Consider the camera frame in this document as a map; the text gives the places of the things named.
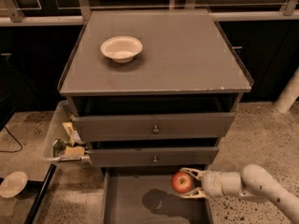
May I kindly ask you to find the white bowl on counter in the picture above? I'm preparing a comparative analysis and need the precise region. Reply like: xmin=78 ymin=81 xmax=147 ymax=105
xmin=100 ymin=36 xmax=143 ymax=63

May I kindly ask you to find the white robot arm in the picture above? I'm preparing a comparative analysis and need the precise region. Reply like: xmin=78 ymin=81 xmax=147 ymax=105
xmin=180 ymin=164 xmax=299 ymax=224

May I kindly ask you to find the white post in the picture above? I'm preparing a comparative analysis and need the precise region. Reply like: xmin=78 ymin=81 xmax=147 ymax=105
xmin=274 ymin=67 xmax=299 ymax=114

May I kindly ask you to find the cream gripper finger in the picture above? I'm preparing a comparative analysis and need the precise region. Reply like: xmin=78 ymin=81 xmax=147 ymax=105
xmin=180 ymin=187 xmax=206 ymax=199
xmin=180 ymin=167 xmax=205 ymax=180

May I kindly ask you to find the metal railing frame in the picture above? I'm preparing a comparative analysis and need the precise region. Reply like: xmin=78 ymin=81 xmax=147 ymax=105
xmin=0 ymin=0 xmax=299 ymax=26

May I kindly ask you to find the green item in bin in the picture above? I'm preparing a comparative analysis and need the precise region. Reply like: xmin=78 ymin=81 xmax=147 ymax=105
xmin=52 ymin=139 xmax=71 ymax=157

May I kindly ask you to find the grey drawer cabinet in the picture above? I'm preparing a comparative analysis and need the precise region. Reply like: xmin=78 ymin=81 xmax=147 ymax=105
xmin=57 ymin=8 xmax=254 ymax=173

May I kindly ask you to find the red apple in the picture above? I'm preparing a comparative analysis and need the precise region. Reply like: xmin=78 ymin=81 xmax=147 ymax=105
xmin=171 ymin=171 xmax=192 ymax=194

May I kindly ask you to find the cream wrapper in bin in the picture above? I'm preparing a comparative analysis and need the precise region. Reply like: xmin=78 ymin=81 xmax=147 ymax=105
xmin=63 ymin=122 xmax=81 ymax=145

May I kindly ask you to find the bottom grey drawer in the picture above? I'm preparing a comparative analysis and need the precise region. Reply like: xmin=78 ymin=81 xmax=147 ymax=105
xmin=102 ymin=166 xmax=212 ymax=224

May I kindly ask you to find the top grey drawer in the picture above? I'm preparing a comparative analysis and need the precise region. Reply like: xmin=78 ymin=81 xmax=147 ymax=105
xmin=73 ymin=112 xmax=235 ymax=142

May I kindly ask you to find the middle grey drawer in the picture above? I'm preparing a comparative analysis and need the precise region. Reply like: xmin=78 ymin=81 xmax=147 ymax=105
xmin=89 ymin=147 xmax=219 ymax=167

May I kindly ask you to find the clear plastic bin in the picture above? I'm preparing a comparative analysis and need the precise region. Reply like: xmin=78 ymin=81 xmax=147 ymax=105
xmin=43 ymin=101 xmax=91 ymax=165

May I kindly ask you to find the yellow sponge in bin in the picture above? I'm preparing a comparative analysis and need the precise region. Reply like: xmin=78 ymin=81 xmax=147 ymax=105
xmin=64 ymin=147 xmax=85 ymax=156

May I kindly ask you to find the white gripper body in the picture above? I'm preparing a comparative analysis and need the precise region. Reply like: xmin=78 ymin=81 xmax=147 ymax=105
xmin=201 ymin=171 xmax=223 ymax=198

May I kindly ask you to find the grey drawer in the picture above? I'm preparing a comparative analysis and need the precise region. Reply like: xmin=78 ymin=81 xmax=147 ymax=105
xmin=73 ymin=112 xmax=235 ymax=142
xmin=89 ymin=147 xmax=219 ymax=167
xmin=102 ymin=166 xmax=212 ymax=224

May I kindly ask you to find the black cable on floor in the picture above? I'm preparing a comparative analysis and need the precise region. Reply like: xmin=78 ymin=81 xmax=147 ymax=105
xmin=0 ymin=125 xmax=24 ymax=154

